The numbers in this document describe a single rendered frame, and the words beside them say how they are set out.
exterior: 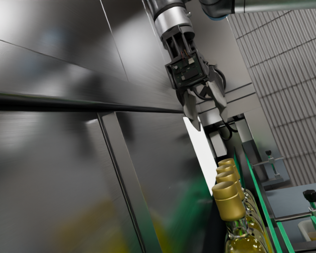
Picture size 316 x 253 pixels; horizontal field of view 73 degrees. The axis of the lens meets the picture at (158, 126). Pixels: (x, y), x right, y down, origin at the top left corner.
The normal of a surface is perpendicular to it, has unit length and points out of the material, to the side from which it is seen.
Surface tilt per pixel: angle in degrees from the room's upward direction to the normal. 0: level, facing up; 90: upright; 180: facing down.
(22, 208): 90
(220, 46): 90
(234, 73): 90
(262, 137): 90
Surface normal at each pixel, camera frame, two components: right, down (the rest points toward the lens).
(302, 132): -0.47, 0.11
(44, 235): 0.88, -0.33
